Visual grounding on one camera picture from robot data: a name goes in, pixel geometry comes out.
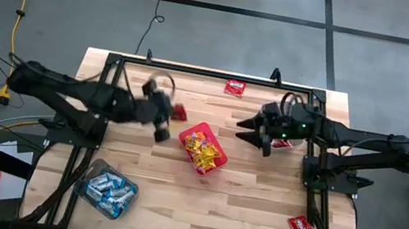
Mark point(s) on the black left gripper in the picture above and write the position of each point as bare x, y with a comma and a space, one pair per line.
148, 111

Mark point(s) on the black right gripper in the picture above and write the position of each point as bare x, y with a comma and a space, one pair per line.
290, 122

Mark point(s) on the white plastic bin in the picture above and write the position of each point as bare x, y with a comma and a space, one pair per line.
297, 143

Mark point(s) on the blue and silver candy packet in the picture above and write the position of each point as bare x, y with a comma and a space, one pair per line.
126, 202
107, 209
99, 181
118, 193
132, 190
115, 181
94, 194

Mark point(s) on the clear grey plastic bin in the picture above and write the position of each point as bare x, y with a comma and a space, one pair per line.
80, 187

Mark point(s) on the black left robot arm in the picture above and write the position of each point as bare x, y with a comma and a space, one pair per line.
66, 91

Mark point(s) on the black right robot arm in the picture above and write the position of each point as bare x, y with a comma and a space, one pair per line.
370, 142

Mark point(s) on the pink plastic bin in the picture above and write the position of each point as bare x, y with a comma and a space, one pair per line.
202, 127

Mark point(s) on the white paper sheet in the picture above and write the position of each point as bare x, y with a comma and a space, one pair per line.
9, 188

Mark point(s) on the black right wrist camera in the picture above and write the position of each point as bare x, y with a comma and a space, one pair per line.
271, 111

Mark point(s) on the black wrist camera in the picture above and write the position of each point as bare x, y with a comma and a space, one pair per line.
150, 88
271, 111

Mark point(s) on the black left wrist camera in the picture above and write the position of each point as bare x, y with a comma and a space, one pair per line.
150, 88

